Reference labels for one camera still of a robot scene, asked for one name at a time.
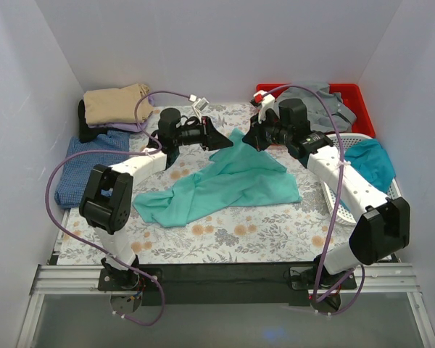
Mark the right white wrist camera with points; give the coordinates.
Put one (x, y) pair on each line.
(263, 101)

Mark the white plastic basket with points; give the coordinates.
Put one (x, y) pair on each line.
(333, 203)

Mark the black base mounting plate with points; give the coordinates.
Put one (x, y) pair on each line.
(286, 283)

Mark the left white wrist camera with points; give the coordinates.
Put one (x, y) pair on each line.
(198, 104)

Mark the mint green t shirt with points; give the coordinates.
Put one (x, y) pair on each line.
(238, 176)

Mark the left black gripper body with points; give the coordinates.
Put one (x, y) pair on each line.
(206, 133)

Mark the blue checkered shirt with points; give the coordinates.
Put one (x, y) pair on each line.
(75, 173)

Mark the folded black garment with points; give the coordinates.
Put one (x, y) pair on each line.
(85, 134)

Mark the folded lavender shirt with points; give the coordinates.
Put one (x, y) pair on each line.
(130, 126)

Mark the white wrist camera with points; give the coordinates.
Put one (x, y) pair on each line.
(263, 101)
(198, 104)

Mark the teal blue t shirt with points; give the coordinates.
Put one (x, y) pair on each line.
(371, 160)

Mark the aluminium frame rail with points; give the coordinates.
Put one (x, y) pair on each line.
(388, 277)

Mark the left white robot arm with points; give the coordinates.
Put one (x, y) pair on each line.
(106, 202)

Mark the grey polo shirt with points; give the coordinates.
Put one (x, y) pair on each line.
(343, 116)

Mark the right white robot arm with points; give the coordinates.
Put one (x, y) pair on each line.
(382, 223)

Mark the red plastic tray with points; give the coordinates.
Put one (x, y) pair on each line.
(351, 96)

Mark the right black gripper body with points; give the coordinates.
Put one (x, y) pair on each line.
(260, 134)

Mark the floral patterned table mat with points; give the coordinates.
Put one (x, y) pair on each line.
(285, 232)

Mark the folded beige shirt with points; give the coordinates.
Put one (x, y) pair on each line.
(137, 90)

